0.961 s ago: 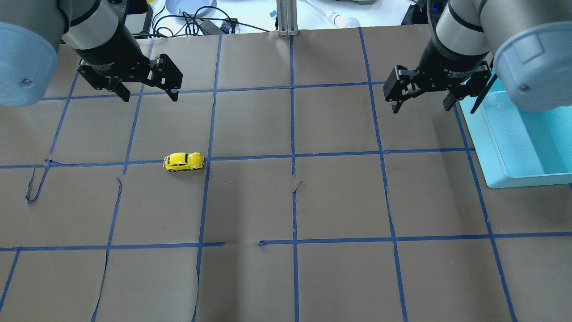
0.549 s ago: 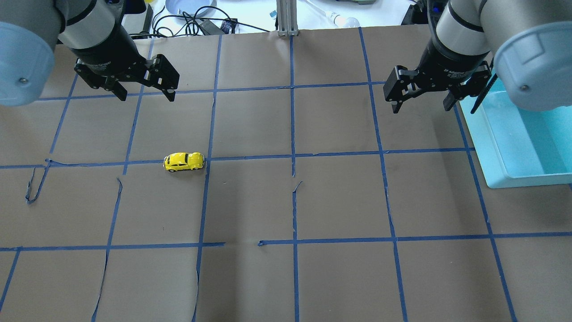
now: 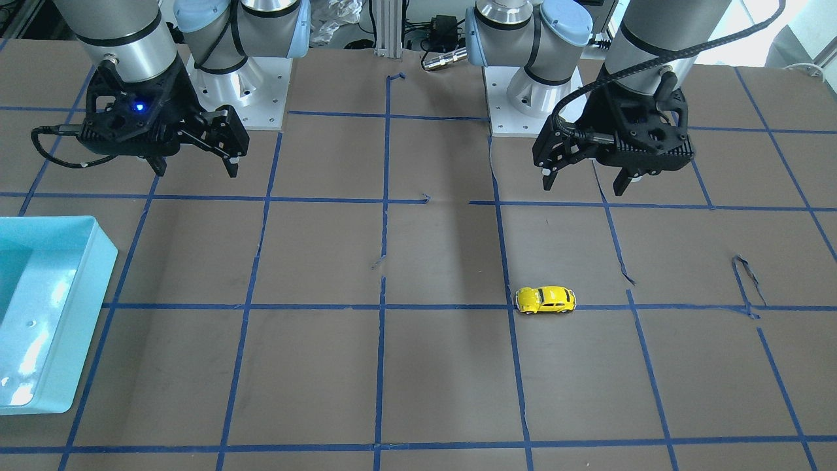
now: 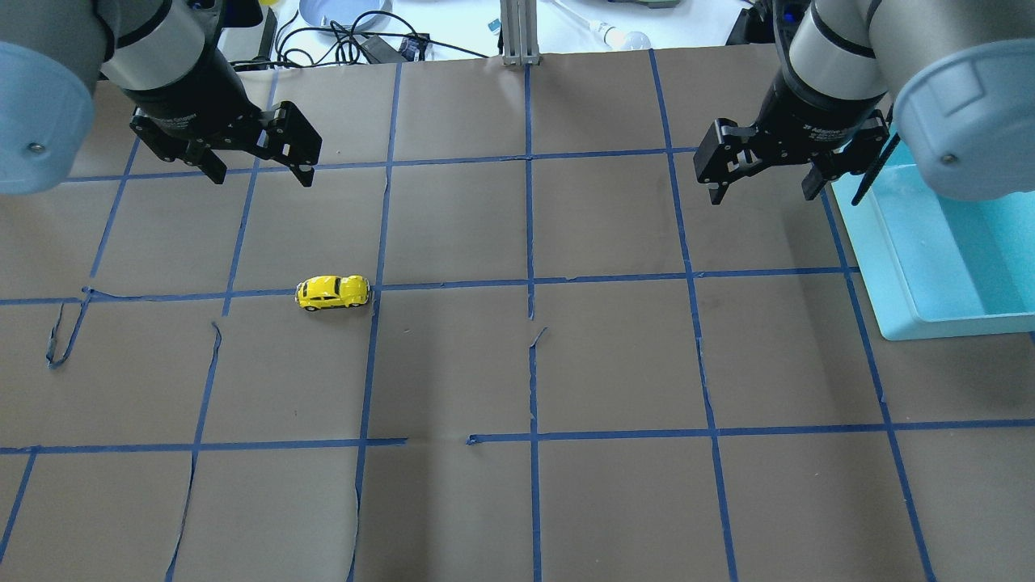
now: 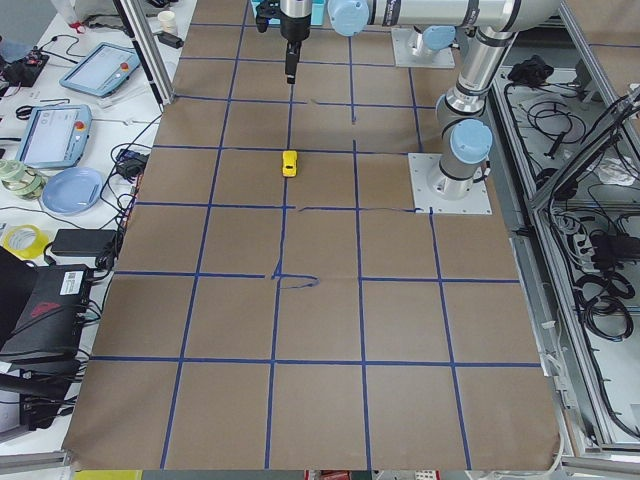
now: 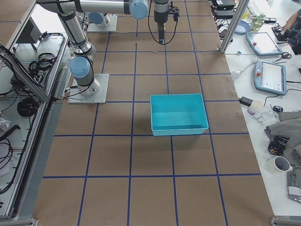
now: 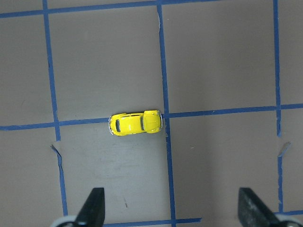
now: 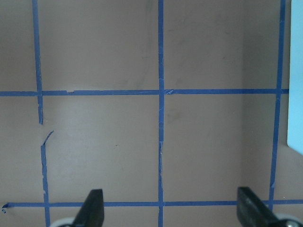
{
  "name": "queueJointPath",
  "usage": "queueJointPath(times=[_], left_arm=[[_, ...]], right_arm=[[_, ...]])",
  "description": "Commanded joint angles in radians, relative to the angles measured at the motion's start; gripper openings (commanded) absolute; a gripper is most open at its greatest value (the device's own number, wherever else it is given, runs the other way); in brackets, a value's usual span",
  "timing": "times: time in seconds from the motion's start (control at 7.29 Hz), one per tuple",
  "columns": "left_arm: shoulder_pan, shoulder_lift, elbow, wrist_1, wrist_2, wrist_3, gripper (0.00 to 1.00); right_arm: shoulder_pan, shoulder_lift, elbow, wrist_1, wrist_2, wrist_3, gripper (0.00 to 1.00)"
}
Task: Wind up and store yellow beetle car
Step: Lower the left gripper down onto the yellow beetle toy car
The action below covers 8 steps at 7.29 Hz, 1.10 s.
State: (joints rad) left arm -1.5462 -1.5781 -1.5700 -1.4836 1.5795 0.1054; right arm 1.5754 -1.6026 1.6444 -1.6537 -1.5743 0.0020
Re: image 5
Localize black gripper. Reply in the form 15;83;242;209
280;0;311;84

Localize yellow beetle toy car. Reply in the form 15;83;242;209
281;150;298;178

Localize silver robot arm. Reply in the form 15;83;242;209
326;0;559;201
407;25;456;65

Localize white paper cup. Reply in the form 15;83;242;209
157;10;178;35

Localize upper blue teach pendant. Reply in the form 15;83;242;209
59;42;140;98

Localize blue teach pendant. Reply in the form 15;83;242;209
17;105;93;170
59;42;140;98

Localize lower blue teach pendant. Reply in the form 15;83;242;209
17;105;93;170

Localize brown paper table mat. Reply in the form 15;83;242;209
64;1;559;470

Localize light blue plate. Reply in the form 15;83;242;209
41;167;103;215

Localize black power adapter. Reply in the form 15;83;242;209
50;229;116;257

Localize green tape rolls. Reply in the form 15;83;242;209
1;159;47;200

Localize yellow tape roll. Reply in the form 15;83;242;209
3;225;49;260

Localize black computer box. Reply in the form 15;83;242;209
1;249;93;430

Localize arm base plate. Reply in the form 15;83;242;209
391;25;456;69
408;153;492;215

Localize aluminium frame post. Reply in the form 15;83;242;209
113;0;174;106

